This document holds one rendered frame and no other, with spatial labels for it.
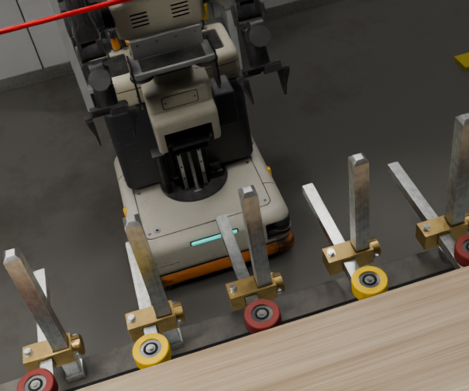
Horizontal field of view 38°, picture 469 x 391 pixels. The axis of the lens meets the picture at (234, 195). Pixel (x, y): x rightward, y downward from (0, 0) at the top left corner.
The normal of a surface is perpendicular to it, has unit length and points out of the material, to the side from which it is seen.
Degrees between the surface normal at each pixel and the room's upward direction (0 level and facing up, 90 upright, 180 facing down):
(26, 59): 90
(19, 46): 90
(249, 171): 0
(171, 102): 98
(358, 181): 90
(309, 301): 0
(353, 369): 0
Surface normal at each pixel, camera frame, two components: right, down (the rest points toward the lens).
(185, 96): 0.28, 0.73
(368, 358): -0.14, -0.72
